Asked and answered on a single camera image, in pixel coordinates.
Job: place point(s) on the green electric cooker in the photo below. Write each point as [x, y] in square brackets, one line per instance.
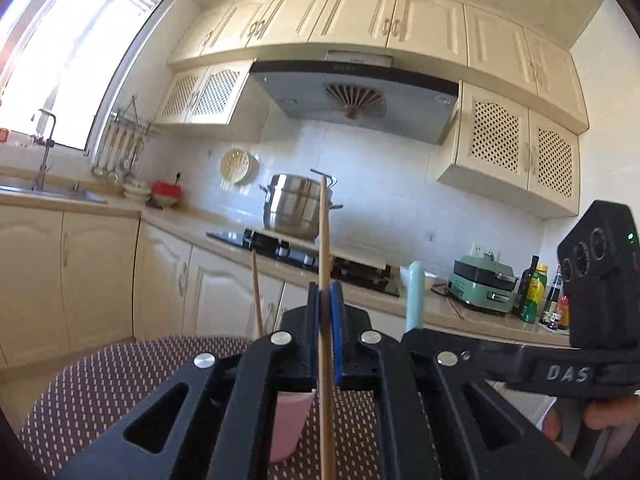
[480, 285]

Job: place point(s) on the large cream lattice cabinet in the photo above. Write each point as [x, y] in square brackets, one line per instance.
[505, 150]

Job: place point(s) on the brown wooden chopstick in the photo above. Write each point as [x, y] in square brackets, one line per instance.
[257, 295]

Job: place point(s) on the metal faucet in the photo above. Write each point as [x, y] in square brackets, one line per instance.
[46, 155]

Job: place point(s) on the hanging metal ladle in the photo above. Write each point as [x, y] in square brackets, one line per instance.
[128, 174]
[136, 160]
[113, 176]
[98, 170]

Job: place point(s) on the stack of white bowls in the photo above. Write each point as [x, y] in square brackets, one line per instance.
[136, 192]

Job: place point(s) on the metal wall utensil rack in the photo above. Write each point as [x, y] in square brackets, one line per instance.
[131, 120]

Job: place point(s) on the stainless steel sink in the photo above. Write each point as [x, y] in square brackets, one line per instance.
[50, 194]

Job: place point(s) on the white wall outlet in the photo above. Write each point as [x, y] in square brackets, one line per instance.
[482, 251]

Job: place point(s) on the cream base cabinets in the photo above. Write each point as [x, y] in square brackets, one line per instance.
[100, 270]

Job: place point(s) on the brown polka dot tablecloth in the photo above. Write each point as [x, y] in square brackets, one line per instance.
[125, 375]

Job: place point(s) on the grey range hood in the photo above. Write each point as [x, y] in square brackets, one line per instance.
[310, 90]

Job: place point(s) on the red container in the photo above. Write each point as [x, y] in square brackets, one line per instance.
[166, 189]

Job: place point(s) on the dark olive oil bottle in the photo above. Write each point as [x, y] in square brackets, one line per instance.
[527, 280]

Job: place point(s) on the small red label bottle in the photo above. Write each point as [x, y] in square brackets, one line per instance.
[564, 312]

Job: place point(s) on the green bottle yellow label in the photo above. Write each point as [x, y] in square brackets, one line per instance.
[535, 295]

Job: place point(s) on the dark soy sauce bottle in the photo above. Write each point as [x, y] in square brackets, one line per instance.
[552, 290]

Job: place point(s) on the teal spoon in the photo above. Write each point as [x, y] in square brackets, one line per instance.
[416, 295]

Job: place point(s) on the stainless steel steamer pot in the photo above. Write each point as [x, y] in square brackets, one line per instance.
[292, 205]

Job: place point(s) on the pink cup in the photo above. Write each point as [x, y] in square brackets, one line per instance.
[290, 425]

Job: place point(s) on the light wooden chopstick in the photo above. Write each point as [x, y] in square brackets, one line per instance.
[325, 240]

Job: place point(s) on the small cream lattice cabinet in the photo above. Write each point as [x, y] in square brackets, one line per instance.
[210, 95]

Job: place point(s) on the yellow strainer plate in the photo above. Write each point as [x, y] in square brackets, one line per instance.
[236, 166]

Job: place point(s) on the person's right hand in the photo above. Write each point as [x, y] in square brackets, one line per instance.
[617, 412]

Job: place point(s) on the cream upper wall cabinets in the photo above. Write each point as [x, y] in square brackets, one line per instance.
[425, 25]

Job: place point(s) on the small red jar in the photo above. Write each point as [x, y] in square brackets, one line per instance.
[4, 135]

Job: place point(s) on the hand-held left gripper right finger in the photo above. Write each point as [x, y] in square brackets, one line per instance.
[335, 332]

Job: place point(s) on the black gas stove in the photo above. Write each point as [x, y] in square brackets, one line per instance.
[270, 247]

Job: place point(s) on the window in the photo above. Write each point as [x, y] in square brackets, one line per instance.
[65, 50]

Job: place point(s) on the white bowl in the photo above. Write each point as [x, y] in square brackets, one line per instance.
[431, 282]

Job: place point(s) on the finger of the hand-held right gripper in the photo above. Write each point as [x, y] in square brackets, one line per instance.
[485, 360]

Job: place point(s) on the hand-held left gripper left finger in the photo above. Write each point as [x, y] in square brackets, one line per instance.
[314, 340]

